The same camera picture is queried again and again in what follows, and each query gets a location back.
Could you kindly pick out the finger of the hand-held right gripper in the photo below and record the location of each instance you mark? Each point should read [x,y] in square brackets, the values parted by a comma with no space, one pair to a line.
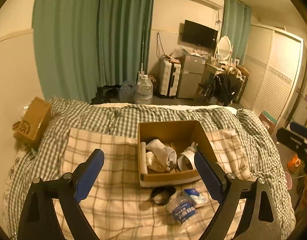
[302,128]
[289,138]

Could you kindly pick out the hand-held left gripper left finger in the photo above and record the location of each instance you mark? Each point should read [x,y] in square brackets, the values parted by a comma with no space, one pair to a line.
[86,177]

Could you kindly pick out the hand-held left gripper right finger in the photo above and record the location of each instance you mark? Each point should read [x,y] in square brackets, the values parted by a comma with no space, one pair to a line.
[208,177]

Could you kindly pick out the orange packet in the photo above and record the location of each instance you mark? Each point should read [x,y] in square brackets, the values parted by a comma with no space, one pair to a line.
[294,162]

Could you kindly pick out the blue and white tissue packet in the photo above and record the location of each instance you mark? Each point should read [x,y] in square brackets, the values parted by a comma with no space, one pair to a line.
[194,198]

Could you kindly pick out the white tape roll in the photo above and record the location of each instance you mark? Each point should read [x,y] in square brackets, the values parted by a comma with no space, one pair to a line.
[187,155]

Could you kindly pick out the beige plaid blanket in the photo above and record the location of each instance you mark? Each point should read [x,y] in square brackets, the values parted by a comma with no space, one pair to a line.
[113,197]

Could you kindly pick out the open cardboard box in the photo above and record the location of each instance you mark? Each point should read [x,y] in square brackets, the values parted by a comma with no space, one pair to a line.
[168,178]

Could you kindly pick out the pink basin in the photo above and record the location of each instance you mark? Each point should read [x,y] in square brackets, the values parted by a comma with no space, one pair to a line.
[289,181]

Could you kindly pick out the clear round cotton swab container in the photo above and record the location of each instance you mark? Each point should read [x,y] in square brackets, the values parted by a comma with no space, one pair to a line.
[182,211]

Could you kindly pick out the grey and white sock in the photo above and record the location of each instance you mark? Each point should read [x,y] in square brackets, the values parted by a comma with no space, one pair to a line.
[160,152]

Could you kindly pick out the black hair band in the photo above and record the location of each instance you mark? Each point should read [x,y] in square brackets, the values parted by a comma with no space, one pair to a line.
[156,198]

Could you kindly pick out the cream crumpled sock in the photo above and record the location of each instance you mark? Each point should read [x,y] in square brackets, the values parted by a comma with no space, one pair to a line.
[153,161]

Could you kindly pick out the white louvred wardrobe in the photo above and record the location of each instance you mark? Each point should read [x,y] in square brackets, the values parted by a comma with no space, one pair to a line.
[273,67]

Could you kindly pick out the closed printed cardboard box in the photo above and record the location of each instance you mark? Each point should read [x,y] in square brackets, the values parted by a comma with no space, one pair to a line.
[34,120]

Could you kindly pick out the black clothes pile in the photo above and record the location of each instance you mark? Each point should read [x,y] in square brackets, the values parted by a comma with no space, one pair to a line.
[227,86]

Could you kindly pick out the dark pile under curtain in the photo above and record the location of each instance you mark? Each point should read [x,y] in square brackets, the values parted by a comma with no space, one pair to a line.
[108,92]

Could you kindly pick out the crumpled clear plastic jug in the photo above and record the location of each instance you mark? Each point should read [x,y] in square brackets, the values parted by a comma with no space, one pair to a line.
[127,91]

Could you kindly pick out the grey mini fridge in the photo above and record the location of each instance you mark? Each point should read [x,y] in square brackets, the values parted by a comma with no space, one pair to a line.
[191,77]

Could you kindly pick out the dressing table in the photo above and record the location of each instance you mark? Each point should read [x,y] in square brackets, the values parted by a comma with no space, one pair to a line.
[209,73]

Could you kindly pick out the large clear water jug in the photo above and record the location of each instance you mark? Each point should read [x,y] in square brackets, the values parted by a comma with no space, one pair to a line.
[143,90]

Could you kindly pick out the white suitcase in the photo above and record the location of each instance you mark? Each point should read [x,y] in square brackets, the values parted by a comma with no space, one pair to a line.
[168,78]

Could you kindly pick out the white oval vanity mirror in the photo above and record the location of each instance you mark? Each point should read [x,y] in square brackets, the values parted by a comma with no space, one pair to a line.
[224,46]

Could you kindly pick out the narrow green curtain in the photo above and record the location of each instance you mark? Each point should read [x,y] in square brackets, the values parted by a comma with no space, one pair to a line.
[234,25]

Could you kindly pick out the wide green curtain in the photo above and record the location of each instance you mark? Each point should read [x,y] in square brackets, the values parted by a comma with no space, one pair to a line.
[126,35]
[66,42]

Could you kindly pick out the white pole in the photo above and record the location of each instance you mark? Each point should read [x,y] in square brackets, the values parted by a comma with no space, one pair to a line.
[142,52]

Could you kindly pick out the black wall television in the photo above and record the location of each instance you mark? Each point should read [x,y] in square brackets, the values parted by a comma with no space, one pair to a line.
[199,34]

